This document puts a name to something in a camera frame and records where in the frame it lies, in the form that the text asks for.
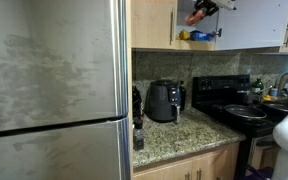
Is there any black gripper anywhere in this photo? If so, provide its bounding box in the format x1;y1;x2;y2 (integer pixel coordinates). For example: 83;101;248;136
193;0;220;20

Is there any wooden cabinet door white inside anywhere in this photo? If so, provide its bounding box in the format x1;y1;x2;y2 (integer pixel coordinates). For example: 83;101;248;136
214;0;288;52

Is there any wooden upper cabinet carcass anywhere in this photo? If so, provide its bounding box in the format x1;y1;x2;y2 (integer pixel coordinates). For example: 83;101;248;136
130;0;218;52

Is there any black cabinet hinge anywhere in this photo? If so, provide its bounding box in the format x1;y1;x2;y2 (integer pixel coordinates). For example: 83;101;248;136
211;28;223;38

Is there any yellow item in cabinet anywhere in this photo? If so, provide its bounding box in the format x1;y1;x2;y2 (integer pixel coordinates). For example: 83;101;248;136
178;29;192;41

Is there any closed wooden upper cabinet door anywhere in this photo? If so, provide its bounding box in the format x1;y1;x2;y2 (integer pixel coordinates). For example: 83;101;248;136
130;0;178;50

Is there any wooden lower cabinet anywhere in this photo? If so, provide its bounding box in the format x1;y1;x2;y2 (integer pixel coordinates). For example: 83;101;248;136
132;141;241;180

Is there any blue bag box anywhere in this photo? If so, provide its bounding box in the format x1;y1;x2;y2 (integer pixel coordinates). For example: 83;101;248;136
189;29;213;42

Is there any dark olive oil bottle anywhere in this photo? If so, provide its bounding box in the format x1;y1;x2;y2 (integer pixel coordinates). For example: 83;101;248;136
178;80;187;112

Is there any black electric stove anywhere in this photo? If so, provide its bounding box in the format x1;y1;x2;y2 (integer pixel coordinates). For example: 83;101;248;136
192;74;278;180

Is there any green bottle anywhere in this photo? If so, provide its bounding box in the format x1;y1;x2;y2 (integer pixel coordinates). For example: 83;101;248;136
251;78;265;104

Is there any small dark pot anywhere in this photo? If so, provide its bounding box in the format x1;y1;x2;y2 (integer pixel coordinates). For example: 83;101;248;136
237;89;253;106

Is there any black air fryer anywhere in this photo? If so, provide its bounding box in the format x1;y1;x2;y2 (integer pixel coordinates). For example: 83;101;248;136
145;79;182;124

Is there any blue dish soap bottle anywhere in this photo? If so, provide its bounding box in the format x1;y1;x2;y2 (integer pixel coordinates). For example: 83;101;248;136
269;84;280;98

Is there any yellow sponge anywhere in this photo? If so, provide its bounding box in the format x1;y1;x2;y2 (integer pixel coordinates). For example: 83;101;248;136
262;94;277;102

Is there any black frying pan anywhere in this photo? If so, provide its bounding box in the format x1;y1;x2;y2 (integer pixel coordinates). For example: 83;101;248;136
223;104;268;121

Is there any steel kitchen sink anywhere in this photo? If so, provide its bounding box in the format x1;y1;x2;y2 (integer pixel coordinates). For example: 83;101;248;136
262;94;288;113

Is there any dark spice jar black cap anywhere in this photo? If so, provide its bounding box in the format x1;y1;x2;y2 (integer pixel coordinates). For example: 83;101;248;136
132;117;146;152

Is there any stainless steel refrigerator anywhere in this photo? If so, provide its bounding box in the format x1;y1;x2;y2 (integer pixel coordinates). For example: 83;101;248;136
0;0;133;180

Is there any silver handle of closed door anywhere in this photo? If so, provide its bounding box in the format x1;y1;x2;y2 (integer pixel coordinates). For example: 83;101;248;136
169;8;175;46

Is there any dark handle beside range hood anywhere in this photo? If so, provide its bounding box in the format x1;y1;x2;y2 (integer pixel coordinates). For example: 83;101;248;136
283;25;288;48

